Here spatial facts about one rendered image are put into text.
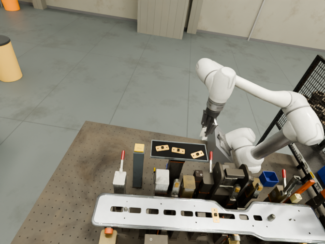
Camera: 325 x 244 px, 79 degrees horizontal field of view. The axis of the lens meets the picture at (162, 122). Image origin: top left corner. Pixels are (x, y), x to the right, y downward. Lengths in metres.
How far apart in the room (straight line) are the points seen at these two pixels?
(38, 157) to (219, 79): 2.47
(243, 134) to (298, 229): 0.73
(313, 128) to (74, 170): 1.66
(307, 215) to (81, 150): 1.75
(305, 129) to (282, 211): 0.55
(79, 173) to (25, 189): 1.05
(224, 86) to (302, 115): 0.54
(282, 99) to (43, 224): 1.67
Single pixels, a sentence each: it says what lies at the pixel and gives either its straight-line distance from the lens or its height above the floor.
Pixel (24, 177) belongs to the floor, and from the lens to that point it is 2.81.
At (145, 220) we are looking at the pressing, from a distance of 1.24.
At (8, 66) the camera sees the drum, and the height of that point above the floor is 0.29.
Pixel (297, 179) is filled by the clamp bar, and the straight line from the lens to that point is 1.46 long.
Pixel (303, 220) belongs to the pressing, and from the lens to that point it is 1.60.
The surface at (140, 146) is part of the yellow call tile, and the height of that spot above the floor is 1.16.
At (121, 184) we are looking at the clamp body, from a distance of 1.26.
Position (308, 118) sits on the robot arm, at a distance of 1.32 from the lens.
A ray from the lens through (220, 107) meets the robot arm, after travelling 1.01.
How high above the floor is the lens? 2.16
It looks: 43 degrees down
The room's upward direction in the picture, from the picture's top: 9 degrees clockwise
